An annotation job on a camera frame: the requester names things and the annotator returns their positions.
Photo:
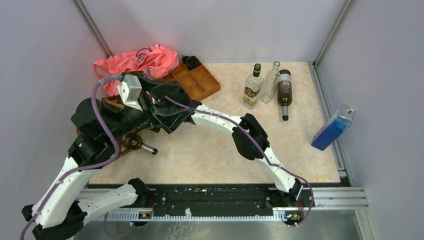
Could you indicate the brown wooden wine rack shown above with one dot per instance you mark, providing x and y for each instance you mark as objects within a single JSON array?
[{"x": 110, "y": 109}]

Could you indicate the clear glass bottle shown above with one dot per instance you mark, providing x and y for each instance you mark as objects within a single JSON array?
[{"x": 269, "y": 84}]

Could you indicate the green wine bottle silver neck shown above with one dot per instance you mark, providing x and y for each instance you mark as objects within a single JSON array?
[{"x": 134, "y": 142}]

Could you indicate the dark wine bottle lying down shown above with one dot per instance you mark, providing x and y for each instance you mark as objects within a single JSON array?
[{"x": 284, "y": 92}]

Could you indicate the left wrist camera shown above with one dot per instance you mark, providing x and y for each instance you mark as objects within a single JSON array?
[{"x": 129, "y": 90}]

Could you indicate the wooden compartment tray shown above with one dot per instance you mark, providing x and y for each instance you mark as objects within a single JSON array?
[{"x": 199, "y": 83}]

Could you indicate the white cable duct strip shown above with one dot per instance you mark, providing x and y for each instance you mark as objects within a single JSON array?
[{"x": 136, "y": 216}]

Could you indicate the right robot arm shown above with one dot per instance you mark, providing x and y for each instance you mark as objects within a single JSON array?
[{"x": 251, "y": 142}]

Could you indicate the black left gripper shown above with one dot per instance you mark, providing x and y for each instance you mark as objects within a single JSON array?
[{"x": 170, "y": 118}]

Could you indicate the blue liquid square bottle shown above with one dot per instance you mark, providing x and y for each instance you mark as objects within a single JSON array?
[{"x": 337, "y": 124}]

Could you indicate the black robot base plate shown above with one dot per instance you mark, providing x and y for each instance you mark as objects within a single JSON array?
[{"x": 219, "y": 200}]

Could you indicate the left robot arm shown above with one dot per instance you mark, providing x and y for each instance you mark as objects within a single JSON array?
[{"x": 58, "y": 215}]

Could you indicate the rolled dark sock far corner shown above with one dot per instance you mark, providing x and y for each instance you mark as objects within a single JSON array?
[{"x": 190, "y": 62}]

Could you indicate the pink plastic bag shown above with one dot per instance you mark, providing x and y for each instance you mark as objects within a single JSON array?
[{"x": 159, "y": 59}]

